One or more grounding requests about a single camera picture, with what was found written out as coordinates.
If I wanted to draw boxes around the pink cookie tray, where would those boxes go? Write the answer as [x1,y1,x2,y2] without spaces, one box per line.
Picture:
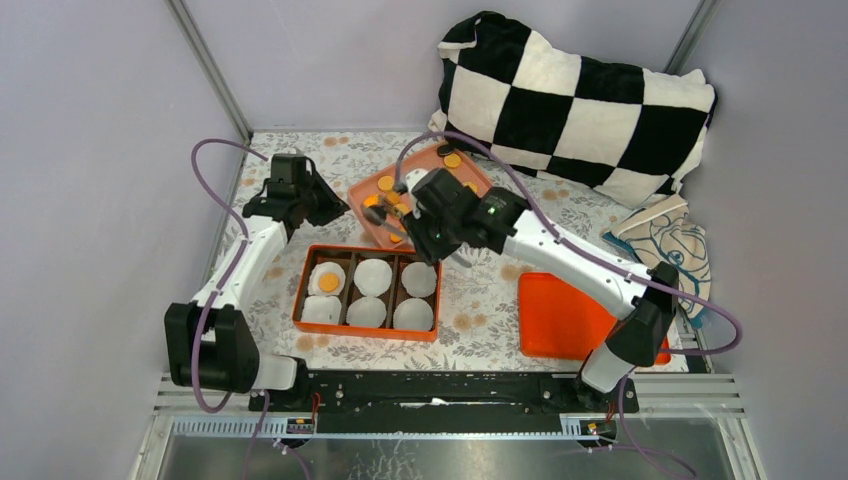
[347,144,493,251]

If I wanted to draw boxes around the black sandwich cookie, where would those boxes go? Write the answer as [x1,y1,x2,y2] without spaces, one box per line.
[365,207,387,225]
[436,144,455,158]

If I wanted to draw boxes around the orange cookie box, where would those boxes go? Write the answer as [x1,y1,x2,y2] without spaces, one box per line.
[292,245,442,343]

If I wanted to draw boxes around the orange box lid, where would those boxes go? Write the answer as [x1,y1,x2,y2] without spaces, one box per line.
[516,272,672,366]

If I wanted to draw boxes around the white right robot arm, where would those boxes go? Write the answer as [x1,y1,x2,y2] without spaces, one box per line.
[401,168,677,412]

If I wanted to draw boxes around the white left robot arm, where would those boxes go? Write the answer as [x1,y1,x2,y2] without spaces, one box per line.
[164,153,349,411]

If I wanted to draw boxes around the black sandwich cookie tilted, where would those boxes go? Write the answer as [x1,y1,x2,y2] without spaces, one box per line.
[436,144,455,158]

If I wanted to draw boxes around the white paper cup liner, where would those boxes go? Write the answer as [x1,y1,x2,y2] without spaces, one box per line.
[345,296,387,328]
[307,261,346,296]
[353,259,392,297]
[393,298,434,332]
[300,295,342,325]
[401,262,438,298]

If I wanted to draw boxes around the black white checkered pillow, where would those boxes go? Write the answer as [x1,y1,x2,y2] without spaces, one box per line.
[429,11,717,209]

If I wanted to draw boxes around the beige blue printed cloth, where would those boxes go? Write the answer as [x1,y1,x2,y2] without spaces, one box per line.
[603,194,712,300]

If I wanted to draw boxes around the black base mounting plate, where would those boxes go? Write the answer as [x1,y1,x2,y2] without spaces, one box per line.
[269,369,639,434]

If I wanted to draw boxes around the aluminium frame rail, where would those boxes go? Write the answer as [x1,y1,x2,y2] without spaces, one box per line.
[152,370,765,479]

